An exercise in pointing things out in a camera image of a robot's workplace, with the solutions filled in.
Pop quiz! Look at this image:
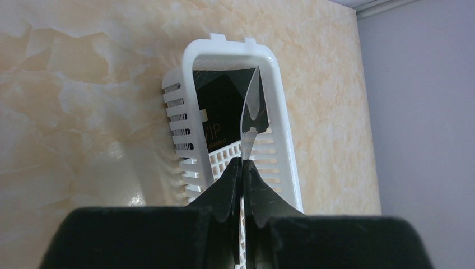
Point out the black card in tray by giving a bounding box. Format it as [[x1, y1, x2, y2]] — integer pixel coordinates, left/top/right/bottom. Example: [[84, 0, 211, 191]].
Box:
[[193, 68, 269, 153]]

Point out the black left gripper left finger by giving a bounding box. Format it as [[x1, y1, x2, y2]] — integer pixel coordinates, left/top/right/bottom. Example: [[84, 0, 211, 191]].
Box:
[[40, 158, 242, 268]]

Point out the white perforated plastic tray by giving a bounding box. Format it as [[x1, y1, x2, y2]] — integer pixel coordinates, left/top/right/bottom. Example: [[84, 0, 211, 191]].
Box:
[[162, 34, 303, 266]]

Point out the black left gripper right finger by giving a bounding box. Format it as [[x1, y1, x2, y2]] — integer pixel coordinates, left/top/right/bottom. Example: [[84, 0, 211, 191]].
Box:
[[243, 160, 433, 268]]

